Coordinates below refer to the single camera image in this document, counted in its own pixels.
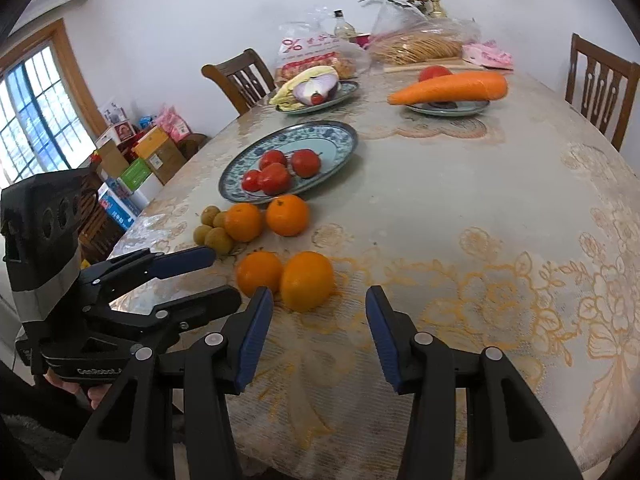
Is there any small red tomato left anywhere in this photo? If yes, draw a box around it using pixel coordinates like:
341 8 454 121
241 169 262 193

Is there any red tomato beside carrot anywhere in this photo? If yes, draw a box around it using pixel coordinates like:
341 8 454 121
418 65 451 82

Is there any brown cardboard box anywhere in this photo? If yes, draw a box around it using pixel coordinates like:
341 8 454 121
134 126 186 185

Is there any red tomato back right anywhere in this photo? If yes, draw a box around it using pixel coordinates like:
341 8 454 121
290 148 321 179

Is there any blue white box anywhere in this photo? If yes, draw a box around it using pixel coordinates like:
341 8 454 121
98 183 141 231

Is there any glass bottle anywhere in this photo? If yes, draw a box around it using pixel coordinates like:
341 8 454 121
334 9 358 41

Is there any clear bag of noodles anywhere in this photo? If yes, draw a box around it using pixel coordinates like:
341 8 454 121
367 0 480 66

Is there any window with wooden frame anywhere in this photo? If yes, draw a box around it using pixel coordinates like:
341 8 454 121
0 20 106 188

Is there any wooden side cabinet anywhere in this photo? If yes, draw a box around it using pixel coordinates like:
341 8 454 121
77 131 211 265

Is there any wooden cutting board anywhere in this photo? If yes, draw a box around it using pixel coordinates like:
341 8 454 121
382 58 485 73

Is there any wooden chair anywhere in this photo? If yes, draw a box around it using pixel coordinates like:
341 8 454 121
565 32 639 152
201 49 276 116

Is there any plate with vegetables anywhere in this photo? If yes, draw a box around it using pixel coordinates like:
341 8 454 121
276 80 359 116

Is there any large orange carrot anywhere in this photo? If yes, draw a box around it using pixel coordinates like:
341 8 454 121
387 72 509 105

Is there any person's left hand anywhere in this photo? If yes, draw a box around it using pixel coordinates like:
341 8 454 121
44 370 111 410

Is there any pink plastic bag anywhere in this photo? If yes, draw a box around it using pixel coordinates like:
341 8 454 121
153 106 192 143

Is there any large orange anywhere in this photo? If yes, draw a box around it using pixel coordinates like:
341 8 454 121
280 252 335 313

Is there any white red snack bag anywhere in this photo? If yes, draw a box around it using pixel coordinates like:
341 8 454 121
273 22 371 87

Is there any floral lace tablecloth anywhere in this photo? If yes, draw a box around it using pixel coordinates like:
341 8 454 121
115 73 639 479

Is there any green white box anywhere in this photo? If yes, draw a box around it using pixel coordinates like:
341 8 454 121
119 158 152 193

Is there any cherry tomato on onion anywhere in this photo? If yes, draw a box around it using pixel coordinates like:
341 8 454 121
310 93 326 105

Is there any red white small box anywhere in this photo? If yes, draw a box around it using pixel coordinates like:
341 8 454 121
96 120 136 148

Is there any wooden chair right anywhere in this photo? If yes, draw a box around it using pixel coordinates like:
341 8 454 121
565 32 639 152

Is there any small plate under carrot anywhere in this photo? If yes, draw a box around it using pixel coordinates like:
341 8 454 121
406 101 489 118

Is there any wooden chair left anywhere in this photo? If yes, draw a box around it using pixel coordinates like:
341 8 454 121
201 49 276 116

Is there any purple onion half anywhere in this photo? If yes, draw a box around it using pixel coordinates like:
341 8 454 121
293 73 340 106

